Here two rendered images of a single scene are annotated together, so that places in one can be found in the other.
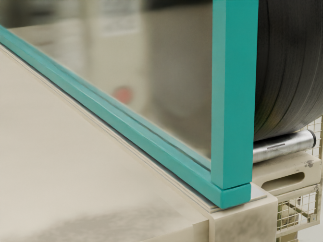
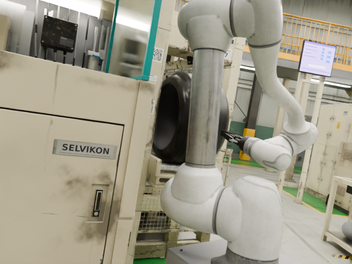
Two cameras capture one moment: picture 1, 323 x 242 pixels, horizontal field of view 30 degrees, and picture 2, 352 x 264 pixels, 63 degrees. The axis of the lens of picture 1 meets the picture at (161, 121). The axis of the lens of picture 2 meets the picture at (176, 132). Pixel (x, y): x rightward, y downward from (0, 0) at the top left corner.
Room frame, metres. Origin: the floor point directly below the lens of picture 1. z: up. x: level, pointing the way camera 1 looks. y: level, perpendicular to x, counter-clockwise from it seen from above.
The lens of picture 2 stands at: (-0.46, -0.17, 1.19)
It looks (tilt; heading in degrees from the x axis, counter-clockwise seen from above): 3 degrees down; 2
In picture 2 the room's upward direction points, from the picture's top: 10 degrees clockwise
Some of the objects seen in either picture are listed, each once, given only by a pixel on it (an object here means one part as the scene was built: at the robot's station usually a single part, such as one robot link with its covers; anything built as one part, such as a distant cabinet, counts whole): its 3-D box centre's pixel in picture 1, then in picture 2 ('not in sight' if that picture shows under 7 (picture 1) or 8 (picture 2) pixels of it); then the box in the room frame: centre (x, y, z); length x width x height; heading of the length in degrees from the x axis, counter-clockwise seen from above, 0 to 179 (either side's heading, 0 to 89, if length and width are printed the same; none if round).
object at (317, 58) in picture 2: not in sight; (317, 58); (4.70, -2.20, 2.60); 0.60 x 0.05 x 0.55; 97
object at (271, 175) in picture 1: (245, 181); (181, 179); (1.19, -0.18, 0.84); 0.36 x 0.09 x 0.06; 118
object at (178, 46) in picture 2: not in sight; (190, 46); (1.63, -0.09, 1.71); 0.61 x 0.25 x 0.15; 118
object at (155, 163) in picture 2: not in sight; (146, 161); (1.23, 0.04, 0.90); 0.40 x 0.03 x 0.10; 28
